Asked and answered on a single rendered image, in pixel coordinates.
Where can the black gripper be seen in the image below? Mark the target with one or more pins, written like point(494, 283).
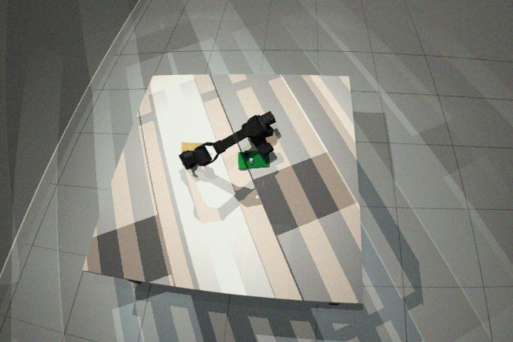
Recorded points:
point(263, 146)

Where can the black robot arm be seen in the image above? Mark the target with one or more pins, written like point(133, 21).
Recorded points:
point(255, 126)

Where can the green circuit board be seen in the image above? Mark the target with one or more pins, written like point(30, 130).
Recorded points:
point(252, 159)

